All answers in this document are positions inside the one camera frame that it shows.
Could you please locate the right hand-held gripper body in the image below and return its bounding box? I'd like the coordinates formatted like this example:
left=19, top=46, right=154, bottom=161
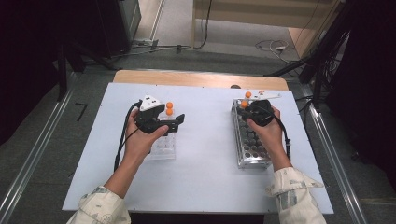
left=247, top=91, right=283, bottom=128

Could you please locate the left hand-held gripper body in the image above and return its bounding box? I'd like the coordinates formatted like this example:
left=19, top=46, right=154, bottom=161
left=134, top=94, right=180, bottom=136

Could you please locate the metal tube rack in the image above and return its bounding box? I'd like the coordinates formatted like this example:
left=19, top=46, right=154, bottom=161
left=231, top=98, right=275, bottom=170

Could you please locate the clear acrylic tube rack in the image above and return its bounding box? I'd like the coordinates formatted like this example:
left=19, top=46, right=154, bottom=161
left=148, top=106, right=177, bottom=161

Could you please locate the person's right hand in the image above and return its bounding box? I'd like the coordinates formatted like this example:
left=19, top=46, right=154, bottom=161
left=247, top=106, right=290, bottom=161

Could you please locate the person's left hand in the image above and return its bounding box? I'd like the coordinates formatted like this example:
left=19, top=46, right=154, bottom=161
left=123, top=108, right=170, bottom=163

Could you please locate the wooden table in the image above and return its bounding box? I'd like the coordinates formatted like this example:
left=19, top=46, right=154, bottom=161
left=112, top=69, right=290, bottom=91

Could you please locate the light wooden cabinet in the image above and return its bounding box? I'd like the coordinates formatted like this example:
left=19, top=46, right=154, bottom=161
left=191, top=0, right=344, bottom=60

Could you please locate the black tripod stand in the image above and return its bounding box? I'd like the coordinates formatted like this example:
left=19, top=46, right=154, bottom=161
left=264, top=0, right=356, bottom=110

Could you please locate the dark cabinet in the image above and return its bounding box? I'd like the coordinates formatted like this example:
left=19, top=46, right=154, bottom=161
left=94, top=0, right=142, bottom=59

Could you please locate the black metal stand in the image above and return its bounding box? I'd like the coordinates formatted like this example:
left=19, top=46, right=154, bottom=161
left=56, top=43, right=69, bottom=102

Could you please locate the black curtain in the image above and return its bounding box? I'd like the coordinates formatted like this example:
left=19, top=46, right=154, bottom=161
left=0, top=0, right=97, bottom=144
left=326, top=0, right=396, bottom=188

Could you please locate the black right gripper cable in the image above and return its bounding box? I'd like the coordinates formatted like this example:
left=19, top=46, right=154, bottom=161
left=270, top=111, right=292, bottom=162

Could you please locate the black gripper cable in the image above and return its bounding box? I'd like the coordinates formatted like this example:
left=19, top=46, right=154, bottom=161
left=113, top=101, right=143, bottom=172
left=270, top=111, right=292, bottom=162

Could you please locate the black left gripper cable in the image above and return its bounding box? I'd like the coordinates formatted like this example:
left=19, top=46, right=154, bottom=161
left=113, top=101, right=143, bottom=172

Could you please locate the white cable with plug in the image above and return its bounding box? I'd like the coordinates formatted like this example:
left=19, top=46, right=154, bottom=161
left=255, top=39, right=300, bottom=63

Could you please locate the aluminium floor rail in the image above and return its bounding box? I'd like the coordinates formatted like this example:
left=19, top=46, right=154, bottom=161
left=148, top=0, right=166, bottom=41
left=306, top=102, right=370, bottom=224
left=0, top=73, right=78, bottom=224

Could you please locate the black floor cable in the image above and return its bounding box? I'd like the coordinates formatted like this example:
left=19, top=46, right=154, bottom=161
left=108, top=0, right=213, bottom=60

